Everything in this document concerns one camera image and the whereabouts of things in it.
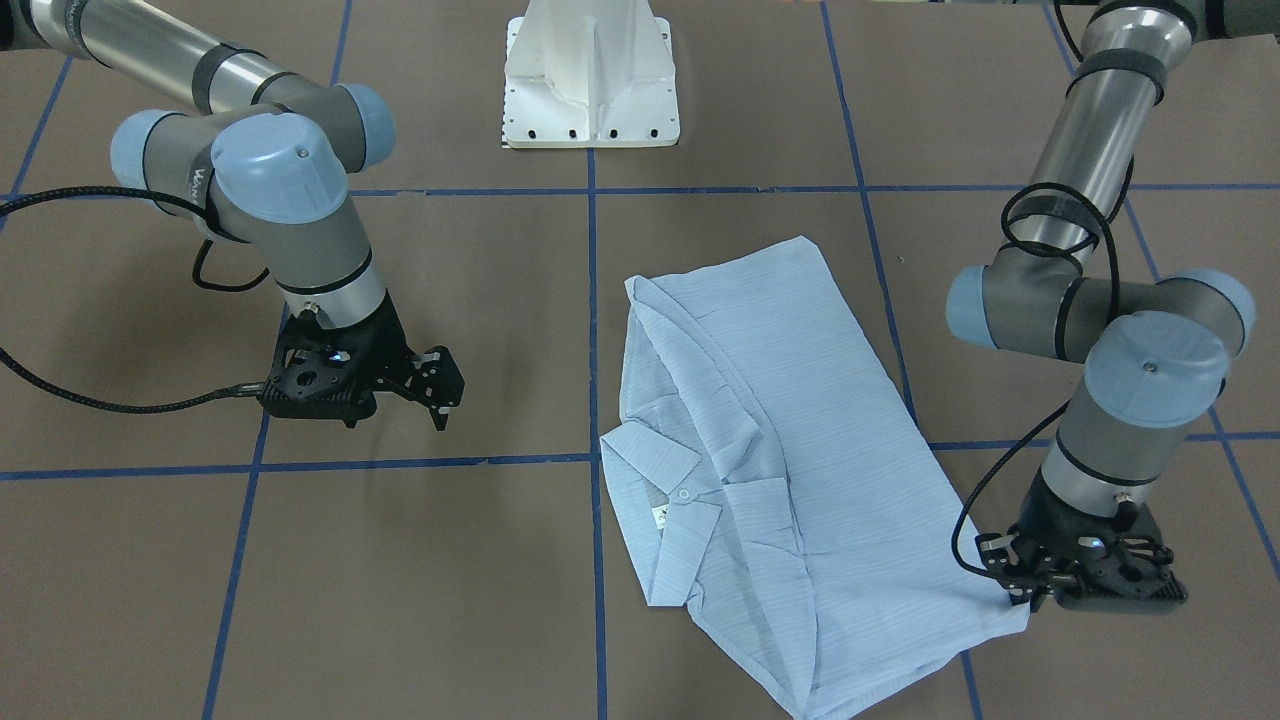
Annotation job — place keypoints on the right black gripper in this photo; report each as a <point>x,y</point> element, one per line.
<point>388,339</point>

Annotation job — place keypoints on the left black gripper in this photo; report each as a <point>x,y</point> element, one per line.
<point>1042,511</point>

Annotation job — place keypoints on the light blue striped shirt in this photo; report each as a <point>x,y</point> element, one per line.
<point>768,478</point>

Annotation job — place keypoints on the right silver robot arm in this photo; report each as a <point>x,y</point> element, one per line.
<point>264,158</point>

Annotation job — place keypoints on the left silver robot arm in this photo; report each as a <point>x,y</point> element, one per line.
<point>1155,356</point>

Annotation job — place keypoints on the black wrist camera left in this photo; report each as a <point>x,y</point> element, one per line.
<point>1018,564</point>

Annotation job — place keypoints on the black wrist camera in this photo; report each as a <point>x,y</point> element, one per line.
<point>1018,564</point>
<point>432,380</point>

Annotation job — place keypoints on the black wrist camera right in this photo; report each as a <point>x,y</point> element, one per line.
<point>432,380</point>

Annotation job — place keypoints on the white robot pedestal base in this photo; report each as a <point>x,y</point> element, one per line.
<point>590,75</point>

